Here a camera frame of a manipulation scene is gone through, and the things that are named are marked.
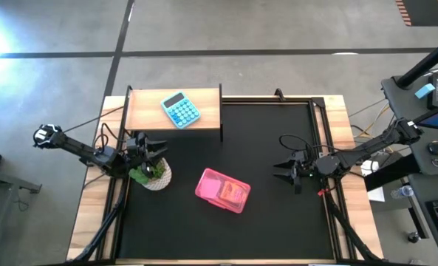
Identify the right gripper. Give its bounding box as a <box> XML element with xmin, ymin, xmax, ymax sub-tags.
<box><xmin>273</xmin><ymin>149</ymin><xmax>318</xmax><ymax>185</ymax></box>

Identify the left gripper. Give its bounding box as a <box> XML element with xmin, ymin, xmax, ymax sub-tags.
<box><xmin>126</xmin><ymin>132</ymin><xmax>168</xmax><ymax>173</ymax></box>

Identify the pale sticky note pad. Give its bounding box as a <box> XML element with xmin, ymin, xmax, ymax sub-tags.
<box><xmin>199</xmin><ymin>176</ymin><xmax>222</xmax><ymax>197</ymax></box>

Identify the pink translucent pencil case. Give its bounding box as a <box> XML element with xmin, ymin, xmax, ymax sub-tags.
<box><xmin>194</xmin><ymin>168</ymin><xmax>252</xmax><ymax>214</ymax></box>

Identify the white triangle-patterned plant pot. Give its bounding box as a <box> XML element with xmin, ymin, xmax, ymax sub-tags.
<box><xmin>140</xmin><ymin>157</ymin><xmax>173</xmax><ymax>192</ymax></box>

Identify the green artificial plant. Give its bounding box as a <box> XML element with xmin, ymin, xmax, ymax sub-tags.
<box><xmin>129</xmin><ymin>159</ymin><xmax>167</xmax><ymax>185</ymax></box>

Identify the teal calculator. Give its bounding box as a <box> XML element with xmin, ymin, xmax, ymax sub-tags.
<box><xmin>160</xmin><ymin>90</ymin><xmax>202</xmax><ymax>129</ymax></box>

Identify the wooden table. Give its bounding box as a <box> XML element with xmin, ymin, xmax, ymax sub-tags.
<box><xmin>66</xmin><ymin>94</ymin><xmax>385</xmax><ymax>265</ymax></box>

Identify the white power adapter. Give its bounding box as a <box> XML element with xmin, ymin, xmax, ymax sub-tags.
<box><xmin>359</xmin><ymin>160</ymin><xmax>380</xmax><ymax>177</ymax></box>

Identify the white paper sheet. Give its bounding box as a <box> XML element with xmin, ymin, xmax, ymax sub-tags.
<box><xmin>366</xmin><ymin>186</ymin><xmax>386</xmax><ymax>203</ymax></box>

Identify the black desk crossbar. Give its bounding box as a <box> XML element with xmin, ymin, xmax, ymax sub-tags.
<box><xmin>364</xmin><ymin>153</ymin><xmax>421</xmax><ymax>192</ymax></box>

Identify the clear water bottle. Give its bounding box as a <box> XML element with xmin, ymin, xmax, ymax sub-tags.
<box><xmin>389</xmin><ymin>184</ymin><xmax>415</xmax><ymax>200</ymax></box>

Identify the dark grey desk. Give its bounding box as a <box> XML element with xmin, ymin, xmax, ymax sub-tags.
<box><xmin>406</xmin><ymin>172</ymin><xmax>438</xmax><ymax>266</ymax></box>
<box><xmin>380</xmin><ymin>72</ymin><xmax>438</xmax><ymax>177</ymax></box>

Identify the light blue block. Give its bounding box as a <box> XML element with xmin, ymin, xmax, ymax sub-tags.
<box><xmin>414</xmin><ymin>83</ymin><xmax>437</xmax><ymax>100</ymax></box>

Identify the black pole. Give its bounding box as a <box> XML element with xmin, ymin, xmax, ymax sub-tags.
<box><xmin>394</xmin><ymin>33</ymin><xmax>438</xmax><ymax>90</ymax></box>

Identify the black rug with striped edge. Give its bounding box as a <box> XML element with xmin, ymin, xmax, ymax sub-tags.
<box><xmin>394</xmin><ymin>0</ymin><xmax>438</xmax><ymax>27</ymax></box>

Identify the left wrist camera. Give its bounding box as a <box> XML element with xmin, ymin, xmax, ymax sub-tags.
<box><xmin>140</xmin><ymin>162</ymin><xmax>155</xmax><ymax>180</ymax></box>

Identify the wooden shelf with black frame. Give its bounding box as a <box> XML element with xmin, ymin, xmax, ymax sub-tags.
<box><xmin>124</xmin><ymin>83</ymin><xmax>224</xmax><ymax>143</ymax></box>

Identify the black aluminium table frame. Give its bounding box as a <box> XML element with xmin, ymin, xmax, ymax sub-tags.
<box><xmin>69</xmin><ymin>86</ymin><xmax>386</xmax><ymax>266</ymax></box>

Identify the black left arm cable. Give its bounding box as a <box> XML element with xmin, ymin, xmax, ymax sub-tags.
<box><xmin>92</xmin><ymin>121</ymin><xmax>128</xmax><ymax>153</ymax></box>

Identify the yellow cable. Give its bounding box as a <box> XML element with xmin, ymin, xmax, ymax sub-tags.
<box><xmin>355</xmin><ymin>103</ymin><xmax>395</xmax><ymax>154</ymax></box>

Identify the grey desk frame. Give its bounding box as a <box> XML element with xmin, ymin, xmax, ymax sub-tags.
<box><xmin>0</xmin><ymin>166</ymin><xmax>42</xmax><ymax>266</ymax></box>

